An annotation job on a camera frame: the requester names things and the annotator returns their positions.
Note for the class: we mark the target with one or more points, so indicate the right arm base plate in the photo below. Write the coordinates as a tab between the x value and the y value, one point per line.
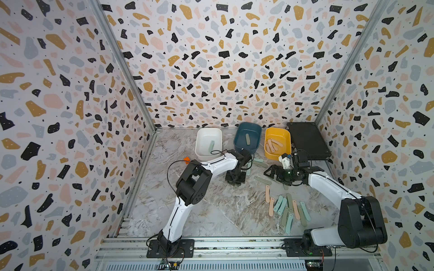
300	247

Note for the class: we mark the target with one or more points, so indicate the black case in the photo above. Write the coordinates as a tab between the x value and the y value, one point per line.
306	136

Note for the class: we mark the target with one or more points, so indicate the white storage box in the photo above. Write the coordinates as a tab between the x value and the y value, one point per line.
204	137

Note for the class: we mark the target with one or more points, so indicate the pink knife beside olive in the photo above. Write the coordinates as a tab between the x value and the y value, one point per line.
267	193

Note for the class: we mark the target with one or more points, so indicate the mint knife lowest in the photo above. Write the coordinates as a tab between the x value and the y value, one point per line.
288	225

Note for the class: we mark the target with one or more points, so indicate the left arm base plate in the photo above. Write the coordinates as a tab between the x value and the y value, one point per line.
183	248

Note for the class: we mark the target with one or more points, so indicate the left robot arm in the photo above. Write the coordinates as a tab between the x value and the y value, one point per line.
192	186

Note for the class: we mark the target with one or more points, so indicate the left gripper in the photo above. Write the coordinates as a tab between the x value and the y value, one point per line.
229	179

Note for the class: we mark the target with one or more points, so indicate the yellow storage box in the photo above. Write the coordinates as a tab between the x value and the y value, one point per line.
281	135

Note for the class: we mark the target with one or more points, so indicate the olive knife bottom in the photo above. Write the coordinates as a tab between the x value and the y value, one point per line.
290	203

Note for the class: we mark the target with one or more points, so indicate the dark teal storage box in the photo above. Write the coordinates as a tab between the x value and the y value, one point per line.
254	130

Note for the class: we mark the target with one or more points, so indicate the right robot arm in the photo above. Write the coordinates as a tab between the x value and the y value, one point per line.
361	222

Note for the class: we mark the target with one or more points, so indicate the olive knife lowest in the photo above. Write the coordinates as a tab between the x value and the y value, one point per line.
284	217

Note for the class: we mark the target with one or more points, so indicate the aluminium front rail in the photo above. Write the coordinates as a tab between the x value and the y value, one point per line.
231	254

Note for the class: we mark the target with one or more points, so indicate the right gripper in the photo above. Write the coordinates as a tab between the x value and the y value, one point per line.
277	176

